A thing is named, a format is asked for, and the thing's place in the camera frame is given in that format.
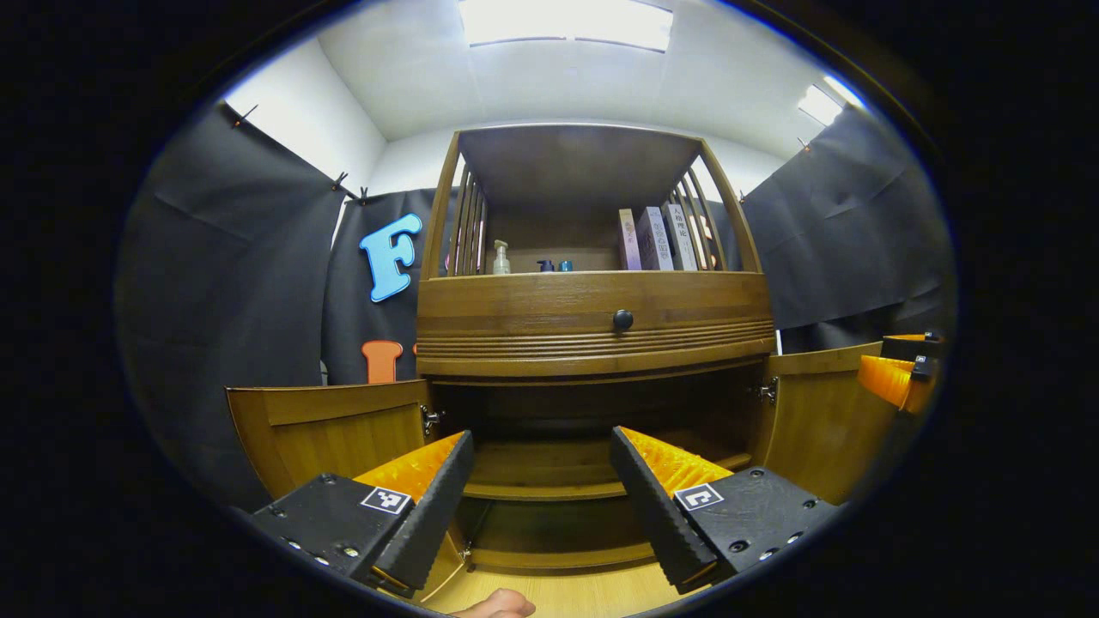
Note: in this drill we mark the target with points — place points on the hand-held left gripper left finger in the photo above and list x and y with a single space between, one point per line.
427 515

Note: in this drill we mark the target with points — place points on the grey book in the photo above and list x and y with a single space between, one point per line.
654 242

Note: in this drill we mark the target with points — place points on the wooden drawer with black knob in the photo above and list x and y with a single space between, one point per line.
532 305

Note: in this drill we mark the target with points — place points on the purple book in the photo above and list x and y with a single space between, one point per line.
629 245

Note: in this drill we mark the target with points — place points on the large ceiling light panel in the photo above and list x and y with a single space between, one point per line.
567 21

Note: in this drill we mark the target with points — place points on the white pump bottle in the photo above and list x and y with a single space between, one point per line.
501 262

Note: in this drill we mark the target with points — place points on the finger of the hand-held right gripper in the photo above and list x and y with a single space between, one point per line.
884 379
914 348

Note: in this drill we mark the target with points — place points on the wooden cabinet door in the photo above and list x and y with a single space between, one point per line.
824 429
335 429

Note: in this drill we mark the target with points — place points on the wooden double-door shoe cabinet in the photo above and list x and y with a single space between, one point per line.
575 167

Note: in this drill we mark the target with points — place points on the small ceiling light panel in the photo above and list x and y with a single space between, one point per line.
828 101

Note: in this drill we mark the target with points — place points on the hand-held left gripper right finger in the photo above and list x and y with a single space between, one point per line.
657 515

